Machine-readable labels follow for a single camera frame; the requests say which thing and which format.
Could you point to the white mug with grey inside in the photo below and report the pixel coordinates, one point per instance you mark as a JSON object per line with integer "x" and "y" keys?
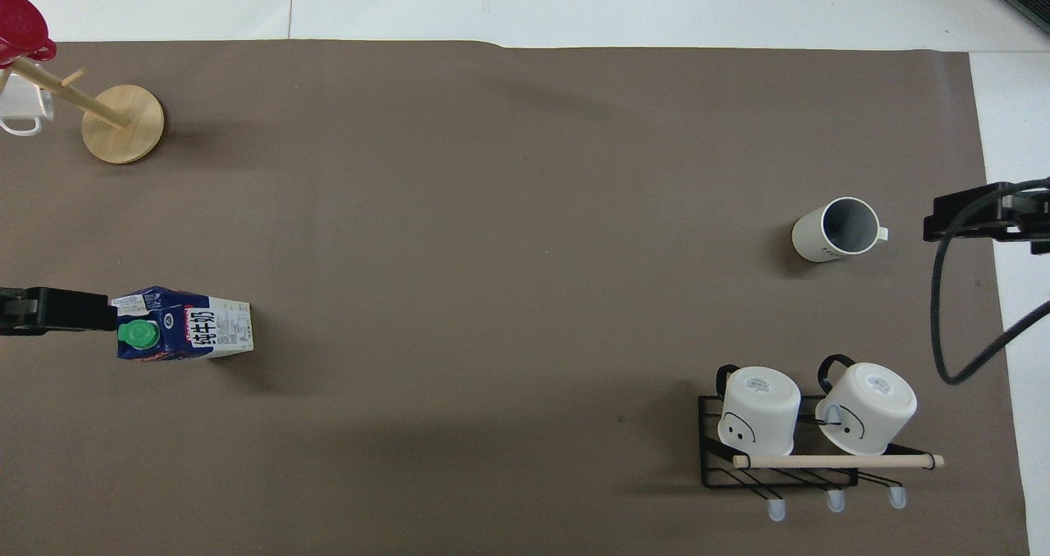
{"x": 812, "y": 240}

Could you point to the red cup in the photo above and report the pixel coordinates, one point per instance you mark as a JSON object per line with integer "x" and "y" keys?
{"x": 20, "y": 23}

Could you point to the blue and white milk carton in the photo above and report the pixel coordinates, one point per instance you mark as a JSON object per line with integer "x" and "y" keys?
{"x": 201, "y": 326}

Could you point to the white mug on stand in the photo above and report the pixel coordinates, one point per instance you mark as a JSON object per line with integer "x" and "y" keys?
{"x": 25, "y": 101}

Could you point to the white mug with face print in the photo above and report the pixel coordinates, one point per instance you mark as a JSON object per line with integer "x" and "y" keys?
{"x": 759, "y": 412}
{"x": 869, "y": 412}

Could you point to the wooden mug tree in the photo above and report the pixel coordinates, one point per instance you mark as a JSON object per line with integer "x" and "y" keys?
{"x": 123, "y": 125}

